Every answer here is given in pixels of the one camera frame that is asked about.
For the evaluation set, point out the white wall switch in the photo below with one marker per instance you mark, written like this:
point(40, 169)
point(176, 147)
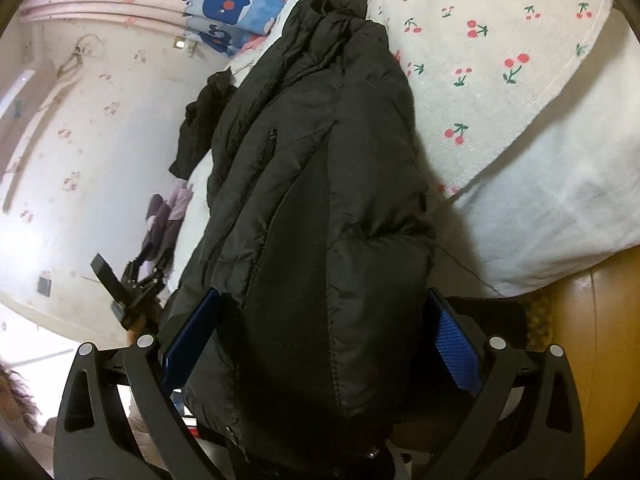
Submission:
point(182, 45)

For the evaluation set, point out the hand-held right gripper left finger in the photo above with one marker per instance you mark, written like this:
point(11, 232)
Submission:
point(192, 340)

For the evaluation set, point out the crumpled black jacket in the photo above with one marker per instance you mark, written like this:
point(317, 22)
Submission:
point(200, 125)

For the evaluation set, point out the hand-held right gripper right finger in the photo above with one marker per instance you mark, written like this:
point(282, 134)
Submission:
point(452, 342)

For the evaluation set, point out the whale print curtain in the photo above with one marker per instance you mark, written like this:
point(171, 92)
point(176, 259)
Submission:
point(225, 5)

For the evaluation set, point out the black puffer jacket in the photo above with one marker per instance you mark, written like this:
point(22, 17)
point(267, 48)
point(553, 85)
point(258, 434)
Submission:
point(325, 210)

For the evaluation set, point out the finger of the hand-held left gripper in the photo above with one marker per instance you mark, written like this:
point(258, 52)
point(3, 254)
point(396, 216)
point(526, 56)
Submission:
point(150, 272)
point(110, 280)

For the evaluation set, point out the grey wall socket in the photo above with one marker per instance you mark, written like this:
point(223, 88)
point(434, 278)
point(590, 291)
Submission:
point(45, 286)

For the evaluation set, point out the white mattress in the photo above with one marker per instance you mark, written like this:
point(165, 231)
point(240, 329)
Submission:
point(550, 210)

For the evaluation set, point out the light purple cloth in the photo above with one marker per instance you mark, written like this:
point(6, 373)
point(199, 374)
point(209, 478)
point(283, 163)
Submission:
point(167, 215)

